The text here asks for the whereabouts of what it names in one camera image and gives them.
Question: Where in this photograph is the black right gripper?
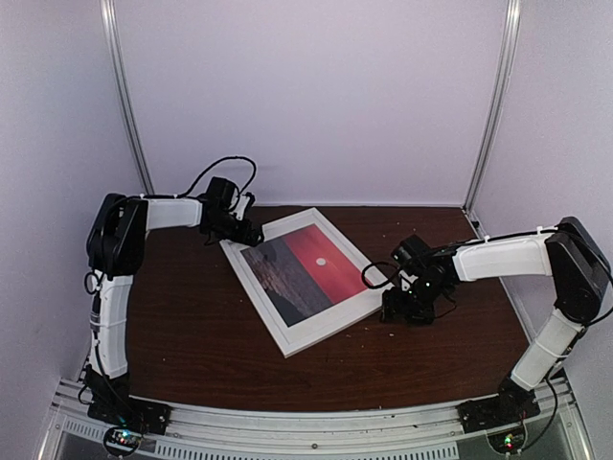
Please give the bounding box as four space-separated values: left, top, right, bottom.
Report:
379 277 446 326

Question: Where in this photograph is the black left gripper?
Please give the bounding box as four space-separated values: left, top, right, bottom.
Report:
208 212 263 247

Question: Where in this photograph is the red and dark photo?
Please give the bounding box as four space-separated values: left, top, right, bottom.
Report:
240 224 366 327

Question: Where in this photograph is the white picture frame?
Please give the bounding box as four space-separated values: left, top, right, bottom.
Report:
218 206 397 360

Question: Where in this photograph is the white mat board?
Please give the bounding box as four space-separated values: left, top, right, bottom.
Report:
227 213 387 344

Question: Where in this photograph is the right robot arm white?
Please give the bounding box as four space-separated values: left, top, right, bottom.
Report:
381 217 612 424

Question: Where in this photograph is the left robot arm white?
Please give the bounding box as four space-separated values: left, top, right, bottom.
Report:
86 193 263 380

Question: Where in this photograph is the right controller board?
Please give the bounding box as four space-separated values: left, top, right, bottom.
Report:
487 426 527 455

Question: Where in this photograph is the controller board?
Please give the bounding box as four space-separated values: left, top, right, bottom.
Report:
102 426 144 457
487 426 527 455

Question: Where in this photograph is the left controller board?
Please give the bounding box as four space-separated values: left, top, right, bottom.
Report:
102 426 144 457

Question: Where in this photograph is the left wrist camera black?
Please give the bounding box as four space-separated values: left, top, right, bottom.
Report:
205 176 238 211

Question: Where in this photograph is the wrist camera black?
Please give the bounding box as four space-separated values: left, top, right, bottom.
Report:
205 176 238 211
391 235 430 269

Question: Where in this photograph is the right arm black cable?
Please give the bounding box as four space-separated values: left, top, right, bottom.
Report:
361 261 398 290

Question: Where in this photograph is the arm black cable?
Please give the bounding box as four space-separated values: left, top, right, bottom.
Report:
361 261 398 290
184 155 259 200

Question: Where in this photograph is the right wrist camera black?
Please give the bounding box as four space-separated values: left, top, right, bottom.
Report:
391 235 430 269

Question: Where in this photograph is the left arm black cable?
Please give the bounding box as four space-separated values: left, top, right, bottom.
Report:
184 155 259 200

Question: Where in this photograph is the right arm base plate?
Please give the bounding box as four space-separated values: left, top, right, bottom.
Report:
456 376 541 433

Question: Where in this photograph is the aluminium front rail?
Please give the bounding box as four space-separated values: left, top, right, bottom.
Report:
34 377 596 459

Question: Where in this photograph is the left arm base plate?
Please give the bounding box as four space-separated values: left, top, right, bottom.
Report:
84 364 171 435

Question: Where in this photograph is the aluminium corner post left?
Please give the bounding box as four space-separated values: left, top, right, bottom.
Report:
100 0 154 194

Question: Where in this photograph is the aluminium corner post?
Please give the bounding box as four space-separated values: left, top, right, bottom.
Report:
463 0 522 217
100 0 154 194

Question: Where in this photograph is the aluminium corner post right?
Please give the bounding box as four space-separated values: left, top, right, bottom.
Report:
463 0 522 217

